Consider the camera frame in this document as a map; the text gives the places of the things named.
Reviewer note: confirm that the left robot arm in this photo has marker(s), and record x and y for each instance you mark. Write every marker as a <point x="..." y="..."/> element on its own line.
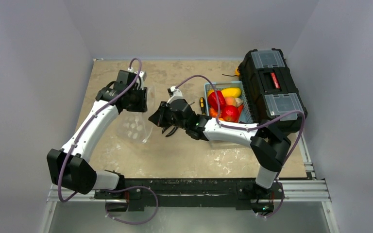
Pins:
<point x="69" y="166"/>

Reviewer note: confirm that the blue plastic basket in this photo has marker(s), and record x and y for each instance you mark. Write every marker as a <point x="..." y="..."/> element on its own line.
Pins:
<point x="246" y="113"/>

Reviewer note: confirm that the peach fruit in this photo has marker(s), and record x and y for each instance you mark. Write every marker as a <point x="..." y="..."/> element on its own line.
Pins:
<point x="230" y="101"/>

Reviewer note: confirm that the garlic bulb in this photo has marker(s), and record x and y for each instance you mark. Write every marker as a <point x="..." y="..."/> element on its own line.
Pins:
<point x="238" y="102"/>

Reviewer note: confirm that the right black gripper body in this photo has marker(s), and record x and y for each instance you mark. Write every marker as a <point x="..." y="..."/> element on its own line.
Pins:
<point x="162" y="114"/>

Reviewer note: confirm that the yellow black tool behind box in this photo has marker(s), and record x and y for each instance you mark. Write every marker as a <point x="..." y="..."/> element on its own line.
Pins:
<point x="236" y="73"/>

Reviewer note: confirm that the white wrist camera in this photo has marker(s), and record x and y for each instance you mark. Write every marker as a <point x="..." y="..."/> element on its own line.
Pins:
<point x="140" y="78"/>
<point x="174" y="94"/>

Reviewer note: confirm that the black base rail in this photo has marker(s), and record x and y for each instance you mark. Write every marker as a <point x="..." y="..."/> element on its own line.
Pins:
<point x="237" y="193"/>

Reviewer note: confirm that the orange small pumpkin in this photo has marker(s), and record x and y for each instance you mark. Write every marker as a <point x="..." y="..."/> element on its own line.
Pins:
<point x="214" y="113"/>

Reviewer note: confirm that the black tool box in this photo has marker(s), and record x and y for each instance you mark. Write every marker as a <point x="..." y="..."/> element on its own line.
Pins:
<point x="268" y="84"/>

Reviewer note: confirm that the clear zip top bag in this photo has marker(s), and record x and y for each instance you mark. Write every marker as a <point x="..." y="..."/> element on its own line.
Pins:
<point x="135" y="126"/>

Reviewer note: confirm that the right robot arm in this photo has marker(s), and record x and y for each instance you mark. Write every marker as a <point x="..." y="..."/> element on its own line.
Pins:
<point x="269" y="144"/>

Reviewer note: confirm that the black yellow screwdriver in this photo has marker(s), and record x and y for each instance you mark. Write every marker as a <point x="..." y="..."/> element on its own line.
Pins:
<point x="203" y="106"/>

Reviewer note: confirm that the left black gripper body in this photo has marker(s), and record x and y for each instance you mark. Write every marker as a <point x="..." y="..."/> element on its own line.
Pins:
<point x="137" y="100"/>

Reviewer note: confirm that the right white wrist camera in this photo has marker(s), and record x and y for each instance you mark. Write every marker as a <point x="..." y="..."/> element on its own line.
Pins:
<point x="174" y="94"/>

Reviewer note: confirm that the black handled pliers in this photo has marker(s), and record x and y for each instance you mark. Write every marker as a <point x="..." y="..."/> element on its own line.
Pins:
<point x="171" y="132"/>

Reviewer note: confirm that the yellow mango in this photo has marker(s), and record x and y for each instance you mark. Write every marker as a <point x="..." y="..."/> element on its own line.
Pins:
<point x="230" y="92"/>

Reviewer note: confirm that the orange carrot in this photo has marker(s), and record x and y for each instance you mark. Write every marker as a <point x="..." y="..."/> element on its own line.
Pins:
<point x="240" y="108"/>

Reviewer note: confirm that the red bell pepper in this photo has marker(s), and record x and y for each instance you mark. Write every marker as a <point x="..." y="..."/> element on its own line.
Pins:
<point x="216" y="100"/>

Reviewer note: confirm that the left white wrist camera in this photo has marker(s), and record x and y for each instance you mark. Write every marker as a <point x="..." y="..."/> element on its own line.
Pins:
<point x="140" y="78"/>

